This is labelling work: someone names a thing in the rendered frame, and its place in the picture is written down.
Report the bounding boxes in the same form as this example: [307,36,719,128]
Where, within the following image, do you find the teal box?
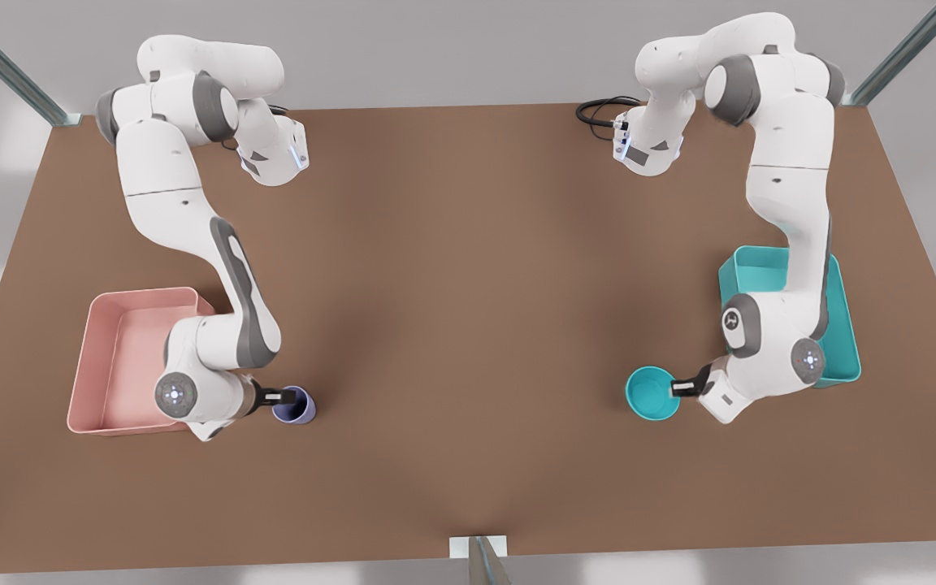
[717,246,862,389]

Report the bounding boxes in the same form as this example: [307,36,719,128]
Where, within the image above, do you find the purple cup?
[271,385,317,425]

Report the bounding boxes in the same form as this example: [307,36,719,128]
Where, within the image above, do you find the black cable loop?
[575,96,644,137]

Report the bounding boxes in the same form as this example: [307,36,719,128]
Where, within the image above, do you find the pink box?
[67,286,218,437]

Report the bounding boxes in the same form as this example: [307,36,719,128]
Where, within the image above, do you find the teal bowl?
[625,366,683,421]

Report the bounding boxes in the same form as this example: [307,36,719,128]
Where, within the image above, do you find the silver frame post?
[842,0,936,108]
[448,535,513,585]
[0,4,83,128]

